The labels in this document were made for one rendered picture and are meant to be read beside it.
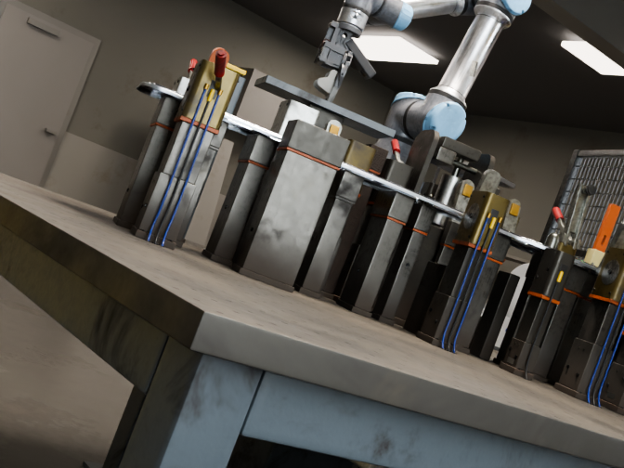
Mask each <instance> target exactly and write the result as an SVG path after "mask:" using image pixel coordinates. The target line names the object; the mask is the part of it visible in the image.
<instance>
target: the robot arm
mask: <svg viewBox="0 0 624 468"><path fill-rule="evenodd" d="M530 4H531V0H344V4H343V6H342V8H341V11H340V14H339V16H338V19H337V22H336V21H332V22H330V24H329V27H328V30H327V31H326V34H325V36H324V39H323V42H322V44H321V45H320V47H319V48H318V53H317V55H316V58H315V61H314V63H316V64H318V65H319V66H320V67H323V68H325V69H330V70H331V71H329V72H327V73H326V75H325V77H323V78H318V79H317V80H315V82H314V83H313V86H314V87H315V88H316V89H317V90H318V91H319V92H320V93H322V94H323V95H324V96H325V100H327V101H329V102H333V100H334V98H335V96H336V94H337V92H338V90H339V88H340V86H341V84H342V81H343V79H344V78H345V74H346V71H347V70H348V68H349V66H350V63H351V60H352V61H353V63H354V64H355V66H356V67H357V69H358V70H359V72H360V74H361V75H362V76H363V77H364V79H365V80H368V79H370V78H371V77H373V76H374V75H375V74H376V71H375V70H374V69H373V67H372V66H371V65H370V63H369V62H368V60H367V59H366V57H365V56H364V54H363V53H362V52H361V50H360V49H359V47H358V45H357V44H356V43H355V41H354V40H353V38H360V36H361V34H362V32H363V31H364V28H365V26H378V25H387V26H389V27H391V29H395V30H397V31H402V30H404V29H406V28H407V27H408V26H409V24H410V22H411V20H413V19H419V18H426V17H433V16H439V15H445V14H450V15H451V16H453V17H456V16H475V18H474V21H473V22H472V24H471V26H470V28H469V30H468V32H467V33H466V34H465V36H464V38H463V40H462V42H461V44H460V46H459V48H458V50H457V52H456V54H455V56H454V57H453V59H452V61H451V62H450V64H449V66H448V68H447V70H446V72H445V74H444V76H443V78H442V79H441V81H440V83H439V85H438V86H437V87H433V88H431V89H430V90H429V92H428V94H427V96H426V97H425V96H423V95H420V94H417V93H415V94H414V93H412V92H402V93H399V94H397V95H396V97H395V99H394V101H393V102H392V104H391V109H390V111H389V113H388V115H387V118H386V121H385V123H384V126H386V127H388V128H391V129H393V130H395V131H396V133H395V135H394V137H388V138H379V139H378V141H377V142H376V143H375V145H376V146H378V147H380V148H383V149H385V150H388V151H389V152H388V155H387V157H386V159H393V160H395V159H396V157H395V154H393V151H392V146H391V141H392V140H393V139H397V141H398V145H399V149H400V153H399V156H400V161H402V162H404V164H405V163H406V160H407V158H408V156H409V153H410V149H411V146H412V144H413V142H414V140H415V138H416V137H417V135H419V134H420V133H421V131H423V130H436V131H437V132H439V136H440V137H450V138H453V139H455V140H456V139H457V138H458V137H459V136H460V135H461V134H462V132H463V130H464V127H465V125H466V120H465V118H466V114H465V110H466V104H465V99H466V97H467V95H468V93H469V91H470V89H471V88H472V86H473V84H474V82H475V79H476V77H477V75H478V74H479V73H480V71H481V69H482V67H483V65H484V63H485V62H486V60H487V58H488V55H489V53H490V51H491V49H492V48H493V46H494V45H495V43H496V41H497V39H498V37H499V35H500V34H501V31H502V30H504V29H508V28H509V27H510V26H511V24H512V22H513V21H514V18H515V16H519V15H522V14H523V13H525V12H526V11H527V10H528V9H529V7H530ZM343 35H344V36H345V37H343Z"/></svg>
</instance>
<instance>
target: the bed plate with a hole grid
mask: <svg viewBox="0 0 624 468"><path fill-rule="evenodd" d="M114 216H117V214H114V213H111V212H108V211H106V210H103V209H100V208H97V207H96V206H93V205H90V204H87V203H84V202H82V201H77V200H75V199H72V198H70V197H67V196H64V195H61V194H59V193H57V192H54V191H51V190H48V189H46V188H41V187H38V186H35V185H34V184H31V183H28V182H25V181H23V180H20V179H17V178H15V177H12V176H10V175H5V174H2V173H0V225H2V226H3V227H5V228H7V229H8V230H10V231H11V232H13V233H15V234H16V235H18V236H19V237H21V238H22V239H24V240H25V241H27V242H29V243H30V244H31V245H32V246H34V247H35V248H37V249H38V250H40V251H41V252H43V253H44V254H46V255H48V256H49V257H51V258H52V259H54V260H55V261H57V262H58V263H60V264H61V265H63V266H64V267H66V268H68V269H69V270H70V271H71V272H73V273H74V274H76V275H77V276H79V277H80V278H82V279H83V280H85V281H87V282H88V283H90V284H91V285H93V286H94V287H96V288H98V289H99V290H101V291H102V292H104V293H105V294H107V295H108V296H109V297H111V298H112V299H114V300H115V301H117V302H118V303H120V304H121V305H123V306H125V307H126V308H128V309H129V310H131V311H132V312H134V313H135V314H137V315H138V316H140V317H141V318H143V319H144V320H146V321H147V322H148V323H150V324H151V325H153V326H154V327H156V328H157V329H159V330H160V331H162V332H164V333H165V334H167V335H168V336H170V337H171V338H173V339H174V340H176V341H177V342H179V343H181V344H182V345H183V346H185V347H186V348H188V349H189V350H191V351H195V352H198V353H202V354H205V355H208V356H212V357H216V358H222V359H224V360H228V361H232V362H235V363H239V364H242V365H245V366H249V367H253V368H256V369H259V370H262V371H269V372H272V373H276V374H279V375H282V376H286V377H289V378H293V379H296V380H299V381H303V382H307V383H310V384H315V385H319V386H323V387H326V388H330V389H333V390H336V391H340V392H343V393H347V394H350V395H353V396H357V397H363V398H367V399H370V400H373V401H377V402H380V403H384V404H387V405H390V406H394V407H398V408H401V409H404V410H410V411H414V412H417V413H421V414H424V415H427V416H431V417H434V418H437V419H441V420H444V421H448V422H452V423H457V424H461V425H464V426H468V427H471V428H474V429H478V430H481V431H485V432H489V433H491V434H495V435H498V436H505V437H508V438H511V439H515V440H518V441H522V442H525V443H528V444H532V445H535V446H539V447H543V448H546V449H552V450H555V451H559V452H562V453H565V454H569V455H572V456H576V457H580V458H582V459H586V460H589V461H593V462H599V463H602V464H606V465H609V466H613V467H616V468H624V415H621V414H619V413H616V412H614V411H612V410H610V409H607V408H605V407H603V406H601V407H602V408H599V407H596V406H593V405H591V404H589V403H587V402H585V401H582V400H580V399H577V398H574V397H572V396H570V395H568V394H565V393H563V392H561V391H559V390H557V389H555V388H554V385H552V384H550V383H544V382H541V381H538V380H536V379H532V381H530V380H526V379H524V378H522V377H520V376H517V375H514V374H512V373H510V372H508V371H506V370H503V369H501V368H499V365H498V364H496V363H494V362H492V361H493V358H497V355H498V353H499V351H497V350H494V349H493V351H492V354H491V357H490V359H489V361H487V360H484V359H482V358H480V357H476V356H474V355H472V354H470V353H469V355H468V354H465V353H463V352H460V351H458V350H456V352H455V353H457V355H456V354H454V353H451V352H449V351H447V350H444V349H441V348H440V347H438V346H435V345H432V344H429V343H427V342H425V341H424V340H422V339H420V338H418V337H416V334H414V333H412V332H410V331H406V330H404V329H403V327H402V326H399V325H396V324H394V326H392V325H389V324H386V323H384V322H381V321H379V320H377V319H375V318H367V317H364V316H362V315H359V314H357V313H354V312H352V311H350V310H348V309H346V308H344V307H342V306H340V305H337V304H336V302H335V301H333V300H332V299H329V298H327V297H324V296H322V297H320V298H319V299H317V298H314V297H311V296H309V295H306V294H303V293H300V292H298V291H296V290H294V291H293V293H291V292H287V291H284V290H282V289H280V288H277V287H274V286H272V285H269V284H266V283H264V282H262V281H259V280H256V279H252V278H249V277H247V276H244V275H242V274H239V273H238V272H236V271H235V270H233V269H232V266H226V265H223V264H221V263H218V262H216V261H214V260H211V259H209V258H208V257H206V256H205V255H203V254H202V250H203V249H205V250H206V246H204V245H201V244H199V243H196V242H193V241H191V240H186V239H185V240H186V241H185V243H183V245H182V247H181V248H180V247H177V246H176V247H175V249H174V250H171V249H169V248H166V247H165V248H164V247H162V246H160V245H159V244H158V245H156V244H154V243H152V242H148V241H146V240H143V239H141V238H139V237H136V236H135V235H134V234H133V233H132V232H131V231H130V229H127V228H125V227H120V226H117V225H116V224H115V223H114V222H113V221H112V220H113V217H114Z"/></svg>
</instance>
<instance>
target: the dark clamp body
mask: <svg viewBox="0 0 624 468"><path fill-rule="evenodd" d="M413 170H414V168H413V167H410V166H408V165H406V164H404V163H402V162H398V161H396V160H393V159H386V160H385V163H384V165H383V169H382V172H381V173H380V174H379V175H378V176H379V177H381V178H384V179H386V180H388V181H391V182H393V183H395V184H398V185H399V186H402V187H404V188H407V187H408V184H409V182H410V178H411V176H412V173H413ZM378 191H379V190H377V189H374V188H373V189H372V191H371V194H370V197H369V200H368V203H367V205H366V208H365V210H364V213H363V216H362V217H361V220H360V223H359V225H358V228H357V232H356V235H355V237H354V239H353V242H352V244H351V247H350V249H349V252H348V255H347V257H346V259H345V261H344V266H343V268H342V271H341V274H340V276H339V279H338V280H337V283H336V286H335V288H334V291H333V295H334V296H333V299H332V300H333V301H335V302H336V301H337V299H340V297H341V294H342V292H343V289H344V287H345V283H346V281H347V278H348V275H349V273H350V270H351V268H352V265H353V263H354V261H355V258H356V255H357V253H358V249H359V246H360V243H361V242H362V239H363V236H364V234H365V231H366V229H367V226H368V224H369V222H370V219H371V215H370V214H371V208H372V206H373V204H374V202H375V199H376V196H377V194H378Z"/></svg>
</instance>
